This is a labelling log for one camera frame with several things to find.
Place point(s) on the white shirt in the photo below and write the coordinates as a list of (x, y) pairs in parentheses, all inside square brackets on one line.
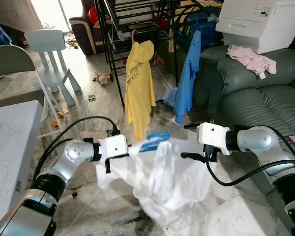
[(172, 187)]

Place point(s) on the pink hanger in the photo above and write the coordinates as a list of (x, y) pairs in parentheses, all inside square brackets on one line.
[(133, 34)]

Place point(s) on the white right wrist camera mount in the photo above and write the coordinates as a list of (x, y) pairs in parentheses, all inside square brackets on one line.
[(214, 136)]

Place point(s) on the black drying rack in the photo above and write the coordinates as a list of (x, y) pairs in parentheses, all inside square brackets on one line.
[(109, 49)]

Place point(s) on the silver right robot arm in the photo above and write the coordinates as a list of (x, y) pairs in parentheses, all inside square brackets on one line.
[(258, 140)]

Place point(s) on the white plastic appliance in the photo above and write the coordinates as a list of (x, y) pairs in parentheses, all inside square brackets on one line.
[(260, 24)]

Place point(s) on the grey folding chair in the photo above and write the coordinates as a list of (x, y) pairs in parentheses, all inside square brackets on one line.
[(5, 59)]

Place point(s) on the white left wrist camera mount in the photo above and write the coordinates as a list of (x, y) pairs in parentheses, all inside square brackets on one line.
[(114, 146)]

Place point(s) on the blue plastic hanger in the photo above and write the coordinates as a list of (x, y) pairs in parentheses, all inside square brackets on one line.
[(150, 145)]

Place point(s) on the pale blue child chair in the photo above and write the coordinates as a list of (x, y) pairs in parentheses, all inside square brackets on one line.
[(44, 39)]

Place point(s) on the red cushion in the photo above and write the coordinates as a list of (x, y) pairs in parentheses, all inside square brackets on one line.
[(92, 14)]

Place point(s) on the white folding table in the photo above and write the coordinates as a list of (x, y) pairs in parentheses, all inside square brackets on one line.
[(10, 147)]

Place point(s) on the small green toy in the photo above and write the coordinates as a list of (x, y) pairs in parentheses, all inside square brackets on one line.
[(91, 97)]

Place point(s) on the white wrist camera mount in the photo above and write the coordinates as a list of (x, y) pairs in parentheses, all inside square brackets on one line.
[(114, 146), (214, 136)]

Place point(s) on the grey green leather sofa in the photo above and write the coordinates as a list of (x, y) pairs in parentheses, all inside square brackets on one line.
[(255, 103)]

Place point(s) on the purple armchair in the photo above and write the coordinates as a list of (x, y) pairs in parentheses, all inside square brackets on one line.
[(81, 34)]

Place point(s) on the blue shirt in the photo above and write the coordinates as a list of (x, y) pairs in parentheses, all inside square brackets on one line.
[(187, 78)]

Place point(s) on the yellow shirt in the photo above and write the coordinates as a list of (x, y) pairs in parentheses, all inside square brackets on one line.
[(140, 88)]

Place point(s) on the pink garment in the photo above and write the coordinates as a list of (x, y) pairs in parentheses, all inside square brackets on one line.
[(253, 60)]

